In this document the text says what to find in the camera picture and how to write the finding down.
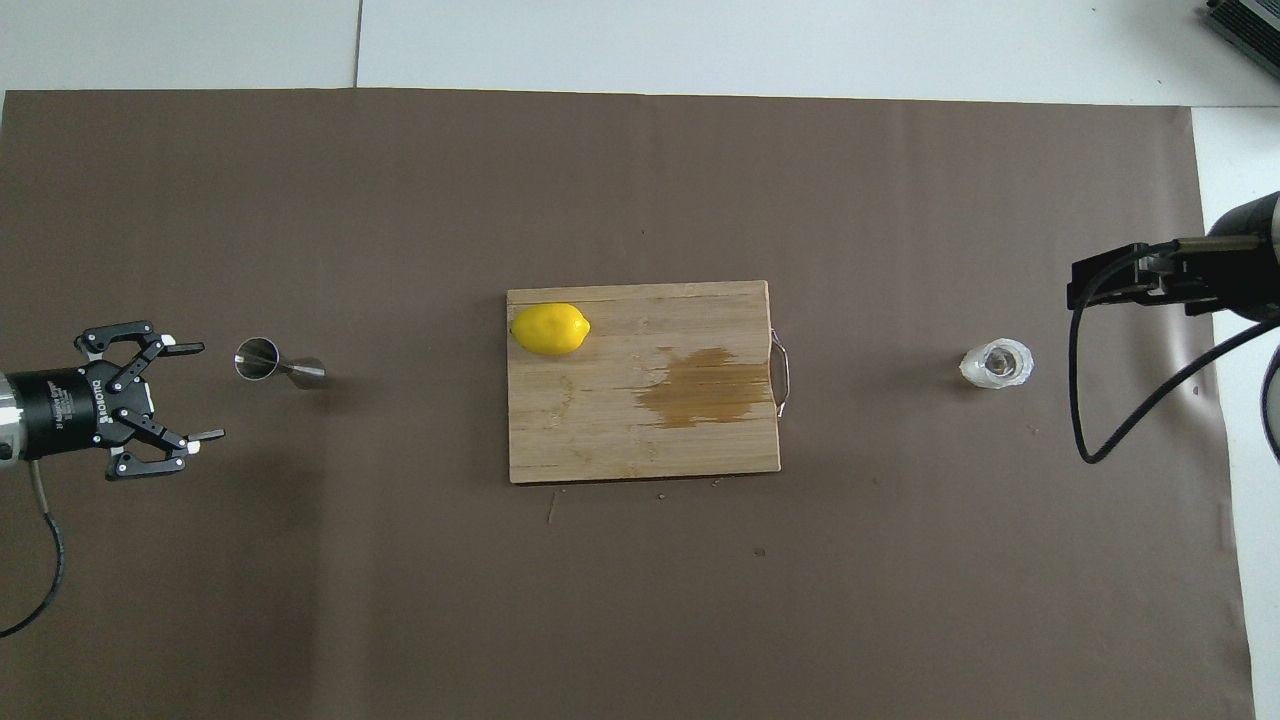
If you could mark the grey ribbed metal device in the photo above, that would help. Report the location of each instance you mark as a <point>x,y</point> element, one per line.
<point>1250,30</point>

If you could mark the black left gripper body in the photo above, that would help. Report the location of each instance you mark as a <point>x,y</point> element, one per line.
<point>60,405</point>

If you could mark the steel double jigger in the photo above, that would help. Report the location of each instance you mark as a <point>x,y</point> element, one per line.
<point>262,360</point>

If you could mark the yellow lemon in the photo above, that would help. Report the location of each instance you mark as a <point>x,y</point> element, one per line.
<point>550,329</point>

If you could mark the clear plastic cup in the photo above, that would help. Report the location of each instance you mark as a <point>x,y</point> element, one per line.
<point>997,364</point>

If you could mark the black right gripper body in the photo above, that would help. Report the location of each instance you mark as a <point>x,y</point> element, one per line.
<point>1250,285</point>

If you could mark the brown paper table mat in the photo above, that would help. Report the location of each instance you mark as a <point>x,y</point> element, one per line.
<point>400,600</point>

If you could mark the wooden cutting board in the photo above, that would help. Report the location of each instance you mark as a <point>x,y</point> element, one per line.
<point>600,410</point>

